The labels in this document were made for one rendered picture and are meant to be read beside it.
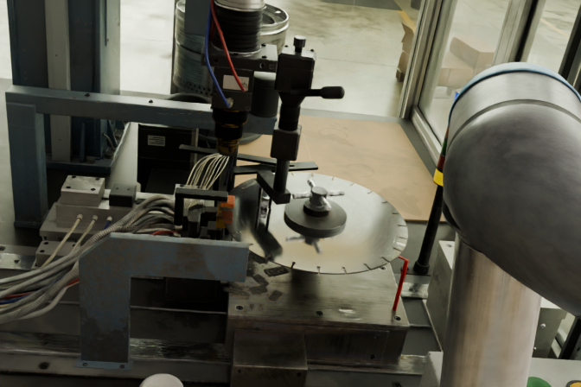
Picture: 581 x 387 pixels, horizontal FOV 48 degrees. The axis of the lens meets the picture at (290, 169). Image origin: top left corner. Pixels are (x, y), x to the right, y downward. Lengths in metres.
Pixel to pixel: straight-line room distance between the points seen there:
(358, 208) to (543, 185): 0.77
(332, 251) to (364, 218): 0.13
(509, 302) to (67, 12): 1.19
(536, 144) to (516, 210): 0.05
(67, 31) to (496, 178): 1.24
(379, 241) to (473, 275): 0.51
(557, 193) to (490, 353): 0.25
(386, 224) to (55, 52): 0.84
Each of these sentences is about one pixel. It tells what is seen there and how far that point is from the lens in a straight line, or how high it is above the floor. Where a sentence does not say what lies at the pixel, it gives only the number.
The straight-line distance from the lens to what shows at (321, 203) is 1.12.
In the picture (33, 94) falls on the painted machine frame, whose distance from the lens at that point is 1.32.
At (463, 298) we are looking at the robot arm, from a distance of 0.64.
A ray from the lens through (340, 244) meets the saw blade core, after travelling 1.08.
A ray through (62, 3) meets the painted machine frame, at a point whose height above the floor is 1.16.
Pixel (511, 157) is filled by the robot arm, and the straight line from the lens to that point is 0.46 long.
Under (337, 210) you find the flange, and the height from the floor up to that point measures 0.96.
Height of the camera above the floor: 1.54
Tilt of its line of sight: 27 degrees down
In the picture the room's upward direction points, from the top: 8 degrees clockwise
